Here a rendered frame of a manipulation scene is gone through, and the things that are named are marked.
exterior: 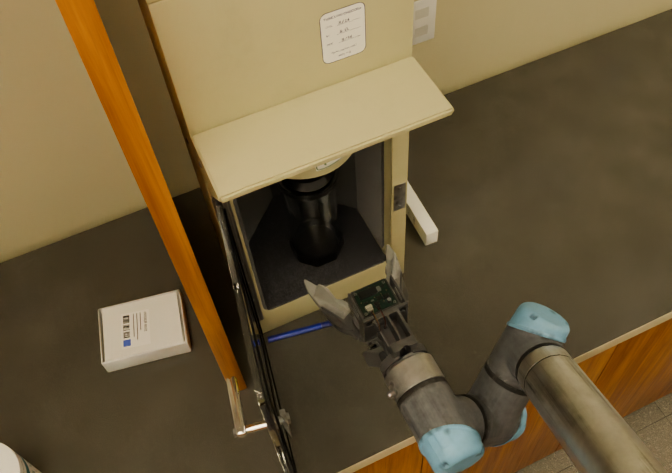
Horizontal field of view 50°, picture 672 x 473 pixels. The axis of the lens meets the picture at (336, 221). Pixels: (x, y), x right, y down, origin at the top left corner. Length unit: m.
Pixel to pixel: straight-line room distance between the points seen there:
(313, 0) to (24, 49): 0.62
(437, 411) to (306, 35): 0.50
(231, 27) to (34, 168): 0.76
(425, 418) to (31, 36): 0.88
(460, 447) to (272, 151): 0.44
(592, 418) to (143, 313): 0.87
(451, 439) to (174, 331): 0.63
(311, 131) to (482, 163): 0.77
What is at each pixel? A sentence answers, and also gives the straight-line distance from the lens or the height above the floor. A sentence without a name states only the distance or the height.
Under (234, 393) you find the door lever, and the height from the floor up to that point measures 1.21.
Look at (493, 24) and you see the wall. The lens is 1.76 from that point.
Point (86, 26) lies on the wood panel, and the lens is 0.70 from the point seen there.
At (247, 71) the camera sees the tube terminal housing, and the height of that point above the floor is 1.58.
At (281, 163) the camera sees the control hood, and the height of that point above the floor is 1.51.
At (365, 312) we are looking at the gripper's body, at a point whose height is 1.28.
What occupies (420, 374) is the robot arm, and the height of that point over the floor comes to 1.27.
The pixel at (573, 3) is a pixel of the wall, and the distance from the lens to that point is 1.89.
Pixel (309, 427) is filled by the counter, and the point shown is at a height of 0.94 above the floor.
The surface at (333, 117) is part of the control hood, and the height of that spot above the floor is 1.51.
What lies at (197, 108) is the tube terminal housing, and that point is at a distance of 0.92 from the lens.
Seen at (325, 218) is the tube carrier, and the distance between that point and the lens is 1.27.
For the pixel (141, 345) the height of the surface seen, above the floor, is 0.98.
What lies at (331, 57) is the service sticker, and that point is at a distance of 0.95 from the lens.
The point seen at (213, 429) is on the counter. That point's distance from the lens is 1.35.
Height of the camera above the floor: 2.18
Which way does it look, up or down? 54 degrees down
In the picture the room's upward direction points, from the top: 5 degrees counter-clockwise
